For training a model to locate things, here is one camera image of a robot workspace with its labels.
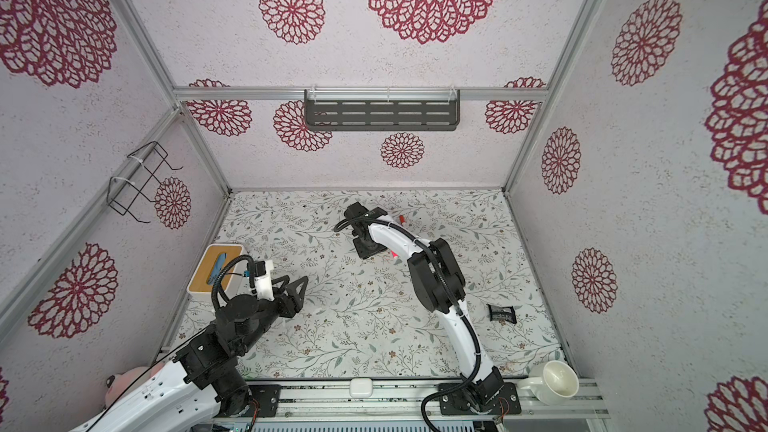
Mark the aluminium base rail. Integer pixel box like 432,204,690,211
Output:
212,379,610,431

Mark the black wire wall rack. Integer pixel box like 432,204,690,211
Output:
105,141,183,224

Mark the small white box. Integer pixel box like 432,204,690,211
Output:
349,378,374,399

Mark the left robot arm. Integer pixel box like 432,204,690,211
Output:
75,276,309,431

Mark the black corrugated left cable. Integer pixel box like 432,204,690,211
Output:
210,254,256,313

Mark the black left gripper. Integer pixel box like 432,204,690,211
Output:
239,275,308,355

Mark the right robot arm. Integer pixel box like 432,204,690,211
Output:
334,202,504,411

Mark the dark metal wall shelf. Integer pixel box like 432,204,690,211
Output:
303,89,461,132

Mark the black snack packet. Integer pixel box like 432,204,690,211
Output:
487,304,517,325

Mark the pink plush toy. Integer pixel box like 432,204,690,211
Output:
105,363,164,407

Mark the white mug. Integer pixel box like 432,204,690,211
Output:
516,360,580,406

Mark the white wooden-top tissue box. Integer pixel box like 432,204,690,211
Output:
187,243,246,303

